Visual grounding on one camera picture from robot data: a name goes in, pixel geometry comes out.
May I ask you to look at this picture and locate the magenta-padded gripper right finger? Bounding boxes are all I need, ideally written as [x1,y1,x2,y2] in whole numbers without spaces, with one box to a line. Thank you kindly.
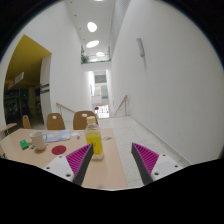
[130,142,184,186]

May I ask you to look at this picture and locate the wooden chair with white label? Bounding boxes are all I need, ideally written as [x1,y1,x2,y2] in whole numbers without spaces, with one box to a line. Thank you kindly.
[72,110,100,131]
[46,112,67,131]

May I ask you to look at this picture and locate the green balcony plant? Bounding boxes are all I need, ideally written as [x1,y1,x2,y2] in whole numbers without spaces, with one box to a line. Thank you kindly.
[80,53,90,64]

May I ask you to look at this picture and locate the small green box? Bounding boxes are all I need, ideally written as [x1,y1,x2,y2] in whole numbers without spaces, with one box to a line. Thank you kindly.
[19,139,30,151]

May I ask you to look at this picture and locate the round ceiling lights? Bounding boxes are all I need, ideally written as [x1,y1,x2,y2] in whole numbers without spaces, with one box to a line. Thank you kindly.
[84,0,107,63]

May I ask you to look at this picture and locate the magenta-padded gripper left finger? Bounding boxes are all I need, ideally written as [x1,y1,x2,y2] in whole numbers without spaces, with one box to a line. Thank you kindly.
[43,143,95,187]

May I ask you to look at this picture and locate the pastel colourful paper sheet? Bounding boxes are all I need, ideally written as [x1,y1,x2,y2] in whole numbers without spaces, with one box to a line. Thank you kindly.
[44,129,72,144]

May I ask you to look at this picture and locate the wooden stair handrail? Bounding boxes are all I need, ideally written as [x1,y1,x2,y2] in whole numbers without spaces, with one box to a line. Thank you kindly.
[55,102,76,114]
[114,94,129,117]

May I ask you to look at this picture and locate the dark shop shelf unit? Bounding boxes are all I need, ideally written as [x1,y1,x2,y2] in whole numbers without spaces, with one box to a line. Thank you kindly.
[3,87,38,124]

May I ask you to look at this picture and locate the hanging white and red sign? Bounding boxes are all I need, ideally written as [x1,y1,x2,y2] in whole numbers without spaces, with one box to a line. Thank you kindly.
[7,71,25,90]

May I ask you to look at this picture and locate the white ceramic mug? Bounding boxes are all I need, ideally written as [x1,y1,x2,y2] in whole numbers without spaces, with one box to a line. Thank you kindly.
[29,130,48,152]

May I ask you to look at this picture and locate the narrow wooden chair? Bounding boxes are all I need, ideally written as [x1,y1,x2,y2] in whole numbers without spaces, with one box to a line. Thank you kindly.
[21,114,32,130]

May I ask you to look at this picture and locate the flat round red coaster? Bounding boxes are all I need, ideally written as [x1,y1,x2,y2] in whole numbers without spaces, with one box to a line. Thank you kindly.
[51,144,68,156]

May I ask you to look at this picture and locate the light wooden side table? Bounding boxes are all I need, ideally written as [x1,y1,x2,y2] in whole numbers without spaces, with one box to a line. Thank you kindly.
[0,122,18,134]

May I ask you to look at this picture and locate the clear bottle with yellow drink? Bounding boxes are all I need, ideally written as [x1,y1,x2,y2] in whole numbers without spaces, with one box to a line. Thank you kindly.
[83,115,104,160]

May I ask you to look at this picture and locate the dark wall sign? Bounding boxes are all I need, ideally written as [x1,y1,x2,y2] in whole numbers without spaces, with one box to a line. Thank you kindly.
[39,83,51,94]

